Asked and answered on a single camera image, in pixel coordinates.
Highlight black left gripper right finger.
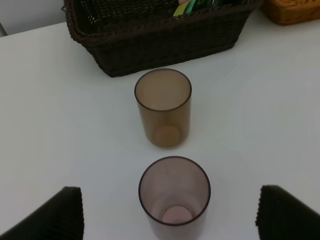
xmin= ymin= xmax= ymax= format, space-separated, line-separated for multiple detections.
xmin=255 ymin=185 xmax=320 ymax=240

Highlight purple translucent plastic cup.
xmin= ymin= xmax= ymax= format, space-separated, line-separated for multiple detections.
xmin=138 ymin=156 xmax=211 ymax=240

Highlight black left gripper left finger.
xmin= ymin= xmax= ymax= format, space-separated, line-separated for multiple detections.
xmin=0 ymin=186 xmax=85 ymax=240

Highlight light orange wicker basket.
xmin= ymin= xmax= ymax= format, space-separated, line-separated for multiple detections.
xmin=261 ymin=0 xmax=320 ymax=26

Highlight brown translucent plastic cup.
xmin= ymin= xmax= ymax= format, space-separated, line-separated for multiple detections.
xmin=134 ymin=68 xmax=193 ymax=148

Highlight dark green pump bottle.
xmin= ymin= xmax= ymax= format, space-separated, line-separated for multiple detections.
xmin=173 ymin=0 xmax=228 ymax=17

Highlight dark brown wicker basket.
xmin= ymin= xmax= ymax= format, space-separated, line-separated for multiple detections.
xmin=64 ymin=0 xmax=262 ymax=77

